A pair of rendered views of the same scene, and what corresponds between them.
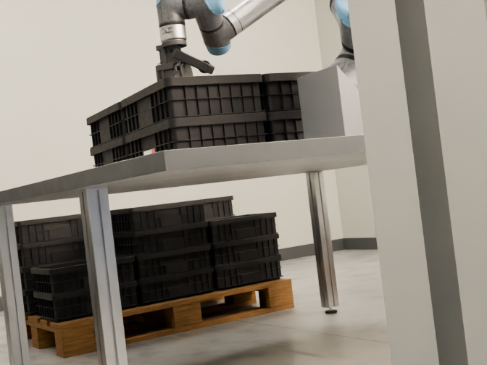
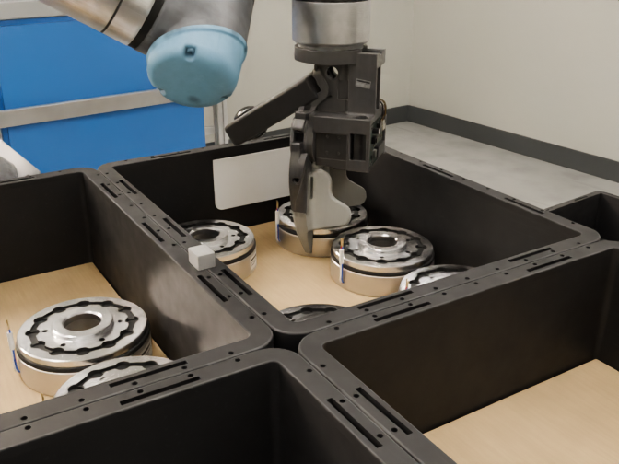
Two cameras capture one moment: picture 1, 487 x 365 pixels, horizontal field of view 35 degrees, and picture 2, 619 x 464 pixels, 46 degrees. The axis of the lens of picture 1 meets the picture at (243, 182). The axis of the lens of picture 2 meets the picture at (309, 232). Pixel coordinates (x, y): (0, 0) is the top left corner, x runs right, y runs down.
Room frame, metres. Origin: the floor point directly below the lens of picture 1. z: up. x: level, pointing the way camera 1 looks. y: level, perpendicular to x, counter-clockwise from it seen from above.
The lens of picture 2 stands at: (2.91, 0.07, 1.16)
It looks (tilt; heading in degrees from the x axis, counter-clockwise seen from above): 23 degrees down; 176
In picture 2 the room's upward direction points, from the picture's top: straight up
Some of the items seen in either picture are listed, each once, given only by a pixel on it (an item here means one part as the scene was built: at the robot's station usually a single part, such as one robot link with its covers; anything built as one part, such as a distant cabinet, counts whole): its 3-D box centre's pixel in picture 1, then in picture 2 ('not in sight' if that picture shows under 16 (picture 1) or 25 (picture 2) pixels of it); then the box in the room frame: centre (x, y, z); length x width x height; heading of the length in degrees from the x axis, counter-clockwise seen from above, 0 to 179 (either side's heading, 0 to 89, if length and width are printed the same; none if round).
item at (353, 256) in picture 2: not in sight; (382, 248); (2.25, 0.20, 0.86); 0.10 x 0.10 x 0.01
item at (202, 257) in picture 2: not in sight; (202, 257); (2.42, 0.03, 0.94); 0.02 x 0.01 x 0.01; 27
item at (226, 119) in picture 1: (194, 144); not in sight; (2.28, 0.13, 0.76); 0.40 x 0.30 x 0.12; 27
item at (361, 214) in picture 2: not in sight; (321, 214); (2.15, 0.15, 0.86); 0.10 x 0.10 x 0.01
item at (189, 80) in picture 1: (188, 91); (319, 208); (2.28, 0.13, 0.92); 0.40 x 0.30 x 0.02; 27
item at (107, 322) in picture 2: not in sight; (82, 324); (2.38, -0.07, 0.86); 0.05 x 0.05 x 0.01
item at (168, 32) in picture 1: (172, 35); (332, 23); (2.18, 0.15, 1.07); 0.08 x 0.08 x 0.05
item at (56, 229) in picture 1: (53, 262); not in sight; (3.85, 0.99, 0.37); 0.40 x 0.30 x 0.45; 122
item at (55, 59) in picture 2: not in sight; (108, 98); (0.40, -0.42, 0.60); 0.72 x 0.03 x 0.56; 122
